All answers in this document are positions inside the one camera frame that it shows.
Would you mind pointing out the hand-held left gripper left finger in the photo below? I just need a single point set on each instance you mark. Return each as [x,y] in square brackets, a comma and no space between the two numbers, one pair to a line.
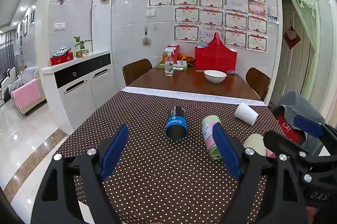
[115,151]

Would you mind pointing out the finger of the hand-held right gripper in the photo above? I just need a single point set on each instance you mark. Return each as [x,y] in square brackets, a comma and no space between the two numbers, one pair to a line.
[279,141]
[308,126]

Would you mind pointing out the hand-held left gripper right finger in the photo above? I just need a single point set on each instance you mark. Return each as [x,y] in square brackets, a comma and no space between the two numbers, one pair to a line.
[227,154]

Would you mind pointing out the blue metal cup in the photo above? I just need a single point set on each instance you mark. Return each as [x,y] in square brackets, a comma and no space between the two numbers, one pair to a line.
[176,124]

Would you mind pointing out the beige and pink cup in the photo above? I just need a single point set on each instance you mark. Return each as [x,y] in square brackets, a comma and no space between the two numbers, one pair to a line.
[256,145]

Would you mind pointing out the green and pink cup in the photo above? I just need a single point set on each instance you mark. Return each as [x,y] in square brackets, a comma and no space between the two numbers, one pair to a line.
[209,134]

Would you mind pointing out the white paper cup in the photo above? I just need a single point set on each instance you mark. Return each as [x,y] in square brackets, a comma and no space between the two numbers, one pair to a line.
[246,113]

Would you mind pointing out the red packet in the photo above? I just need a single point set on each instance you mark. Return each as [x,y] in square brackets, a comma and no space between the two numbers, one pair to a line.
[289,129]

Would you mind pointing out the grey plastic bag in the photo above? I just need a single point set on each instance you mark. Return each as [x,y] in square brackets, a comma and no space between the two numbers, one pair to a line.
[295,102]

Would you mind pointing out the brown polka dot tablecloth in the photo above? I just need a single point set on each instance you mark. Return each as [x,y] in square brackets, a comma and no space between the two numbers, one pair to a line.
[158,181]

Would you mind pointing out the white door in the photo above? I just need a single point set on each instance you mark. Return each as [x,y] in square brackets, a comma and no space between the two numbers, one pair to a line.
[292,68]

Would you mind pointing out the brown wooden chair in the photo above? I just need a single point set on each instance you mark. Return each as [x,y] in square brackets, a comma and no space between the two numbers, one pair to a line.
[258,81]
[136,70]

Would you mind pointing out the white and black cabinet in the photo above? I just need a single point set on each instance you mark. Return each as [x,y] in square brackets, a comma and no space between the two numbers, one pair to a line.
[79,89]

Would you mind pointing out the white bowl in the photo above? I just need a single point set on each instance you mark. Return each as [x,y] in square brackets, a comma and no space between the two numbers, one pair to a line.
[215,76]

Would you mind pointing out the red diamond door decoration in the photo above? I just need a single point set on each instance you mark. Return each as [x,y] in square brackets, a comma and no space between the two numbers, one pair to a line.
[291,37]

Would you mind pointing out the green tray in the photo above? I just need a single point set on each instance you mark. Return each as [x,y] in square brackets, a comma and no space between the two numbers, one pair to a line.
[160,66]

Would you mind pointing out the red carry bag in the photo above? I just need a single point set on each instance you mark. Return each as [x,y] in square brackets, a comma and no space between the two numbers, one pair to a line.
[216,56]

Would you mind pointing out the clear spray bottle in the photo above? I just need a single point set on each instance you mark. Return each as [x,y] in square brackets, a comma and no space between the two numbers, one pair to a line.
[169,66]

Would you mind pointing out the orange snacks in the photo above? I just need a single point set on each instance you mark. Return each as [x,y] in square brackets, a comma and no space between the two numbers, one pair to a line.
[186,57]

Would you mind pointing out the pink blanket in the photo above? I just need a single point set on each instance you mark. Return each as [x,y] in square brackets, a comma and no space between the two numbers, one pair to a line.
[26,95]

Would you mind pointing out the red gift box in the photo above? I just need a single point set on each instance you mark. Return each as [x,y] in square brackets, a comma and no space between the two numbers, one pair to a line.
[62,59]

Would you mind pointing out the green curtain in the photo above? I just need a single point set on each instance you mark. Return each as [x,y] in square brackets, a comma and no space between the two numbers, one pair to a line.
[305,18]

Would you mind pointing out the potted green plant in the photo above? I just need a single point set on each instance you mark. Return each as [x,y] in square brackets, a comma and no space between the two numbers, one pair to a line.
[81,46]

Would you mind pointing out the patterned cloth item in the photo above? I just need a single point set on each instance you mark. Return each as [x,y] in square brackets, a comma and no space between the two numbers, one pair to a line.
[62,51]

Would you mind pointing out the hanging round brush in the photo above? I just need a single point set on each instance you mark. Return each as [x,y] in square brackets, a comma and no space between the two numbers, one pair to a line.
[145,40]

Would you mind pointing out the beige sofa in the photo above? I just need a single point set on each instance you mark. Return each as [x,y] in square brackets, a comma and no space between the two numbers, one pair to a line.
[23,76]

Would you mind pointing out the grey window curtain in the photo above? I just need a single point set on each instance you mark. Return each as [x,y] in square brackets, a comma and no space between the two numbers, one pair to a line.
[6,52]

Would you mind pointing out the small wall photo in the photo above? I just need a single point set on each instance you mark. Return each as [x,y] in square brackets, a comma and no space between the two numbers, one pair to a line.
[273,19]

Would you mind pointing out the white light switch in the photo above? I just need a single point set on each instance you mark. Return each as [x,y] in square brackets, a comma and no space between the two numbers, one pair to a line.
[150,12]
[59,26]

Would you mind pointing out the wall of certificates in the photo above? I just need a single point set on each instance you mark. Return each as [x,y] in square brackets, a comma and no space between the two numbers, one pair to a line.
[210,16]

